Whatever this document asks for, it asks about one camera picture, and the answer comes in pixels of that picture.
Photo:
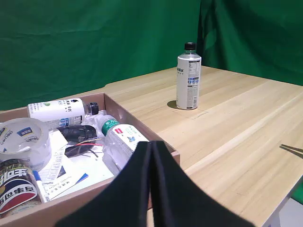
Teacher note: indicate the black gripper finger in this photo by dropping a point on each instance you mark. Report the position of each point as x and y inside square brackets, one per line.
[127, 189]
[180, 198]

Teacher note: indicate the white bottle black cap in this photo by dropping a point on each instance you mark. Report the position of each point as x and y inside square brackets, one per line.
[188, 78]
[54, 111]

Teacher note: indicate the clear water bottle green label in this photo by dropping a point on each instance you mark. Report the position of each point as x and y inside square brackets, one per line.
[120, 139]

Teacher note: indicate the brown cardboard box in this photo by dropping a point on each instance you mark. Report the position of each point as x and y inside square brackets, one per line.
[135, 124]

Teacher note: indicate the white paper sheet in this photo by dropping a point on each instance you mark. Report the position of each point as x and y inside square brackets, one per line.
[85, 165]

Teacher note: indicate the small black wrapped bundle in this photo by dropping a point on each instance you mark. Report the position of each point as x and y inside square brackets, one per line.
[77, 151]

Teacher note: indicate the large black wrapped bundle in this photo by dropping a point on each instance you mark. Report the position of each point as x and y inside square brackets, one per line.
[75, 132]

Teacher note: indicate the printed paper receipt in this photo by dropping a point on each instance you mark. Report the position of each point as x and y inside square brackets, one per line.
[53, 169]

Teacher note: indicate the blue white marker pen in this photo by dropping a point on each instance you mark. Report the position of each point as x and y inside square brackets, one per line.
[39, 183]

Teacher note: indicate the clear adhesive tape roll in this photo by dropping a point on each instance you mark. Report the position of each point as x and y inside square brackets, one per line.
[40, 139]

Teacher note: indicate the wide green backdrop cloth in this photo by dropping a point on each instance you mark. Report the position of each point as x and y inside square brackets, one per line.
[94, 47]

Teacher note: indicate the white table frame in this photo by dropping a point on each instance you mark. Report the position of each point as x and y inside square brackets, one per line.
[290, 212]

